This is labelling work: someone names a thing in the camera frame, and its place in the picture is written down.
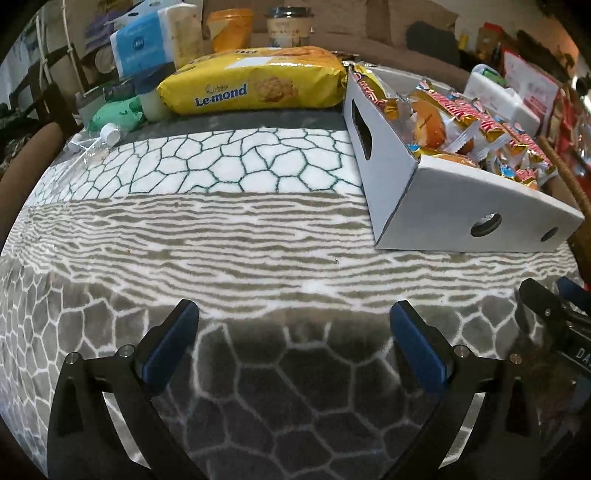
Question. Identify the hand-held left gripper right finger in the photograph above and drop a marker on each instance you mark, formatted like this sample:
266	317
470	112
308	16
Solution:
418	350

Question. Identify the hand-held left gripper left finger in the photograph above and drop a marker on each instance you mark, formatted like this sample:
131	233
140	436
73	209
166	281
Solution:
168	350

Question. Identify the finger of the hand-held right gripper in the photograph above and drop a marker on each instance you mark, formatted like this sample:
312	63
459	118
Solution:
535	300
575	295

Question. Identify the white cardboard box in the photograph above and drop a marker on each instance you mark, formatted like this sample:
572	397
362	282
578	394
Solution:
461	203

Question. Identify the pile of snack packets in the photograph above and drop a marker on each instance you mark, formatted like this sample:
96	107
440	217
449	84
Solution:
461	120

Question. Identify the white and green container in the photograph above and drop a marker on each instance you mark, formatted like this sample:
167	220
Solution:
485	71

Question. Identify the wicker basket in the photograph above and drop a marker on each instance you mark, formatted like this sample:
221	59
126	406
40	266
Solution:
561	170

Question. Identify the grey patterned blanket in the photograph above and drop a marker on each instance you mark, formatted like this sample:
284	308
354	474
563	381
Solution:
231	230

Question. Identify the white plastic tissue box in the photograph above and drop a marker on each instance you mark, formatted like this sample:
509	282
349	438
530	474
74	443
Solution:
498	101

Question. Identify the red and white packages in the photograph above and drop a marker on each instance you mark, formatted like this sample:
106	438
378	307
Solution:
531	83

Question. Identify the brown padded chair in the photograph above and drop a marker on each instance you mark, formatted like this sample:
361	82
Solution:
27	161

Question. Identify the green wipes packet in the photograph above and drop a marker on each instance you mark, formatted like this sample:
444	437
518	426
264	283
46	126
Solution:
115	113

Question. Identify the white bottle with blue cap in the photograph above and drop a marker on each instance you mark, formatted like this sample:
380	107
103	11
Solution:
154	104

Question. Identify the clear jar with grey lid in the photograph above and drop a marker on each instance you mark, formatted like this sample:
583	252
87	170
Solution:
90	108

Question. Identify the yellow cracker pack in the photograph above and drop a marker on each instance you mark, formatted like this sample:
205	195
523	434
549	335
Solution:
231	92

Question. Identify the dark grey pillow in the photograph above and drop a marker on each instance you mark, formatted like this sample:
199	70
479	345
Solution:
434	44

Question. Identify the dark wooden chair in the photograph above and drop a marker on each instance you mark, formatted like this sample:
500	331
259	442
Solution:
60	83

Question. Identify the dark snack packet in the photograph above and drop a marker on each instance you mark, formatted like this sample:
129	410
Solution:
348	60

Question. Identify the brown sofa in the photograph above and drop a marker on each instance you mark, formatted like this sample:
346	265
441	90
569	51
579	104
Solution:
369	46

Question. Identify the blue tissue pack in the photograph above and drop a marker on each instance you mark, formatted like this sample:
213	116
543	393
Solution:
138	46

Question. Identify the orange cup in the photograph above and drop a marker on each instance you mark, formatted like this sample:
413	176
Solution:
228	32

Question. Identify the dark-lidded drink cup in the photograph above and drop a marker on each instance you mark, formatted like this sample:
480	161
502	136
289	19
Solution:
288	30

